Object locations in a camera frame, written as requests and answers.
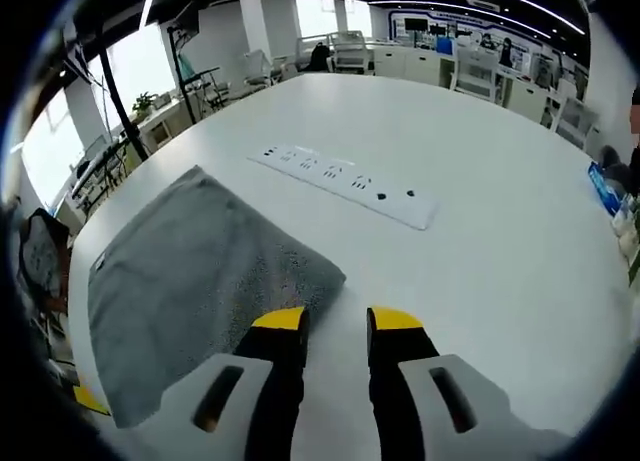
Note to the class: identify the white mesh office chair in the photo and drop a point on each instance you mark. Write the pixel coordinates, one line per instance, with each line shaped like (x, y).
(350, 46)
(475, 71)

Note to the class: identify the grey towel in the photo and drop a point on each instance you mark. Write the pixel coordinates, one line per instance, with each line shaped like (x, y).
(175, 281)

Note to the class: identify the blue packet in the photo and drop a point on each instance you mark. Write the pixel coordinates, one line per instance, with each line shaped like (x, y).
(602, 188)

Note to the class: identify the blue box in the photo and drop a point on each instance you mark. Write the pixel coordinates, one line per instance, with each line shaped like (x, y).
(445, 46)

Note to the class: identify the black light stand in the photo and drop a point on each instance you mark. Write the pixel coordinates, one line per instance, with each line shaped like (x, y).
(181, 81)

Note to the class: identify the white power strip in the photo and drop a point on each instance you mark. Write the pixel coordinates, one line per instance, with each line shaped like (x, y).
(350, 186)

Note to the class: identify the black tripod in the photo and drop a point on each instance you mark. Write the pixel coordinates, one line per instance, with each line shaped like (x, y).
(125, 116)

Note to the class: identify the row of white cabinets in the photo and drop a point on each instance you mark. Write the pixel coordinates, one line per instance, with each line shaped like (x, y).
(415, 61)

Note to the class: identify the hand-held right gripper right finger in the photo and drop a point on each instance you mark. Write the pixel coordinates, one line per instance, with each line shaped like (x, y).
(395, 371)

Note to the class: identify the black backpack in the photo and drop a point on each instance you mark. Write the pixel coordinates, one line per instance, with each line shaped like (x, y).
(320, 58)

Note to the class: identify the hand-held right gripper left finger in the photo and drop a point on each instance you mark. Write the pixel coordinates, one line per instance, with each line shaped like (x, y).
(270, 381)

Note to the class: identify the small potted plant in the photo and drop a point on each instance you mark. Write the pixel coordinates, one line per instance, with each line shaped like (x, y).
(144, 102)

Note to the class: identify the dark grey bag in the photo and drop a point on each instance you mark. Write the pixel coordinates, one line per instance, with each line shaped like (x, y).
(617, 168)

